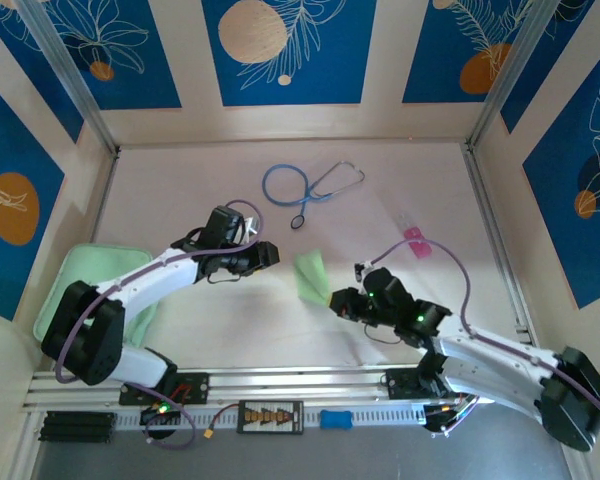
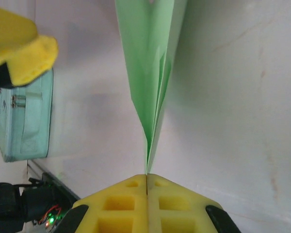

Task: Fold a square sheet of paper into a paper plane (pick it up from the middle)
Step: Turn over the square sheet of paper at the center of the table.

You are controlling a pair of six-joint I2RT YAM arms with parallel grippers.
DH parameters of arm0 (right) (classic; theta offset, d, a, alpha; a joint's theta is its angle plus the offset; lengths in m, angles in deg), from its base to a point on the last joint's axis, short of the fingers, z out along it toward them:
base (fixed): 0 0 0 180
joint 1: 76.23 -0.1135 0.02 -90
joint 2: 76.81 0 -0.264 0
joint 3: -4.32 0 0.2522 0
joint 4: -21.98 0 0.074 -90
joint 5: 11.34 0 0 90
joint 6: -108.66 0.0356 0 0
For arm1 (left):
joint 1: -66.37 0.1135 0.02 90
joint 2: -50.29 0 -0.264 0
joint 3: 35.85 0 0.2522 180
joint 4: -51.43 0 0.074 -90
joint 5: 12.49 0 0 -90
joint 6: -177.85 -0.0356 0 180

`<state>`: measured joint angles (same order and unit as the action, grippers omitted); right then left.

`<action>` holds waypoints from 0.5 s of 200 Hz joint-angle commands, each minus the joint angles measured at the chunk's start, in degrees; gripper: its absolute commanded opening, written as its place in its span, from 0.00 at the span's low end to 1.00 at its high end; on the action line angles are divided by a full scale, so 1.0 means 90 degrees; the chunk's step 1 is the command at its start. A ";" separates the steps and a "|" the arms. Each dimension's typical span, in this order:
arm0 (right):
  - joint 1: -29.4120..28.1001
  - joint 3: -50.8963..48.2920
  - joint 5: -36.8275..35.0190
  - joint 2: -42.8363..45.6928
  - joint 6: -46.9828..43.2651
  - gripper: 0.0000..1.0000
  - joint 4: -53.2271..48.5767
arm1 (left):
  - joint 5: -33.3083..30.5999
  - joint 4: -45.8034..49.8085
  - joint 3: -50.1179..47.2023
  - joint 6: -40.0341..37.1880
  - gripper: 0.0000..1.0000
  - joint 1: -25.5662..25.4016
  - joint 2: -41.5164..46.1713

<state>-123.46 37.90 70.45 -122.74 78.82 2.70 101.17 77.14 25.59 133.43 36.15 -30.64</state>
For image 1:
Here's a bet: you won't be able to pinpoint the light green paper sheet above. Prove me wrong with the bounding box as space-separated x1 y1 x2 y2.
293 248 331 306

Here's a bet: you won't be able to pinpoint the blue stethoscope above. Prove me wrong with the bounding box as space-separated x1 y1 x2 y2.
261 160 367 231

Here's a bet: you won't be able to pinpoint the pink clear plastic box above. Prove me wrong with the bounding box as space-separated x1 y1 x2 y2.
394 212 434 261

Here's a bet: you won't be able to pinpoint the blue bone-shaped block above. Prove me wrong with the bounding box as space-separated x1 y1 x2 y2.
319 409 353 430

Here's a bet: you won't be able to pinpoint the mint green tray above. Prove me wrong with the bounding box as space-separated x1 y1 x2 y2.
33 243 159 351

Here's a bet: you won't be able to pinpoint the black board yellow connectors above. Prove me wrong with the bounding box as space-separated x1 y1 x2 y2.
236 400 305 435

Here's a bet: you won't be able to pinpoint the small black controller board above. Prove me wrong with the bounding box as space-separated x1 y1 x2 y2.
139 399 182 444
422 402 462 437

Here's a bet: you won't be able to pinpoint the black ribbed block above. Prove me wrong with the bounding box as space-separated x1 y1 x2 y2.
38 410 118 444

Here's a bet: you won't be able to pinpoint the aluminium mounting rail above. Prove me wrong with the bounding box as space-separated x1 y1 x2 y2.
22 360 574 414

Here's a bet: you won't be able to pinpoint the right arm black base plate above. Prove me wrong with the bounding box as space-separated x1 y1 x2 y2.
378 368 431 401

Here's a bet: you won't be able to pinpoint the grey slotted cable duct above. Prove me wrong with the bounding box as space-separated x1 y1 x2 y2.
114 405 426 431

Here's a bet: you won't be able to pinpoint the aluminium table side rail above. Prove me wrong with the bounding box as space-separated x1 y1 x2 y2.
460 142 539 349
87 147 121 246

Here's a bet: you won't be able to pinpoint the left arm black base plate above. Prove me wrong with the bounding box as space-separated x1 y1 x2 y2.
118 372 210 406

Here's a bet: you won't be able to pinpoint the red wire yellow plug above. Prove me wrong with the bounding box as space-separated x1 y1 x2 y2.
202 404 241 442

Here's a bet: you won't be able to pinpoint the aluminium corner post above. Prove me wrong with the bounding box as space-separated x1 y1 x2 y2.
17 0 120 154
467 0 564 149

